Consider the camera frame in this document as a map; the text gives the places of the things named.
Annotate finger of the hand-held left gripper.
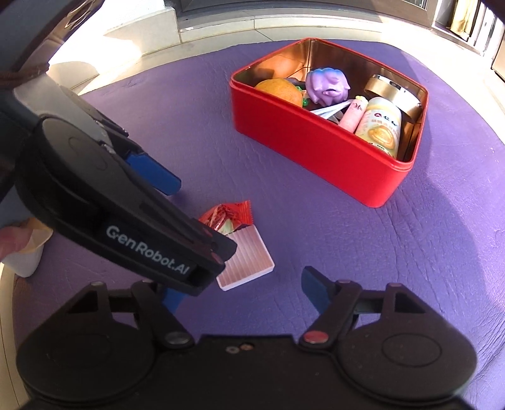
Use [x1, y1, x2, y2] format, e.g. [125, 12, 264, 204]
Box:
[94, 177, 238, 297]
[96, 119, 183, 196]

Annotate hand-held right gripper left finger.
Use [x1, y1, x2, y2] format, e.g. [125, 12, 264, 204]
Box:
[69, 281, 195, 349]

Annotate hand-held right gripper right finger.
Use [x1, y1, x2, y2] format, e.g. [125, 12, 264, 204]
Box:
[300, 266, 429, 346]

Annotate red tin box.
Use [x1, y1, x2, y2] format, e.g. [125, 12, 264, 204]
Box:
[230, 38, 429, 209]

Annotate toy orange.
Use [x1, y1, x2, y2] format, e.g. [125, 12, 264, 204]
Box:
[254, 78, 304, 108]

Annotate pink tube with yellow cap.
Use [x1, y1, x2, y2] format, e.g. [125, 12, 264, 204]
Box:
[337, 96, 370, 131]

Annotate white sunglasses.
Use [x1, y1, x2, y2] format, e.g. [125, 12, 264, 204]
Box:
[309, 100, 353, 120]

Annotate round chrome compact case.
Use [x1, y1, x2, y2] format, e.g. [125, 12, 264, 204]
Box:
[363, 74, 424, 121]

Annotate person's left hand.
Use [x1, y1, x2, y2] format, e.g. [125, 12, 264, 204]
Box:
[0, 226, 33, 261]

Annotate purple leather mat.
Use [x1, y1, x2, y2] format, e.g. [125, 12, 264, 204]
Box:
[12, 37, 505, 410]

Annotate red snack packet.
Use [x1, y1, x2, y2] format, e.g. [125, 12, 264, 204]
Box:
[198, 201, 253, 234]

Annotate cream plastic bottle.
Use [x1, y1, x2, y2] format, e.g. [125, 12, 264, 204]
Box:
[353, 97, 403, 159]

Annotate purple toy figure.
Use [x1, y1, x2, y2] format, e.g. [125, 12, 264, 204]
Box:
[305, 67, 352, 106]

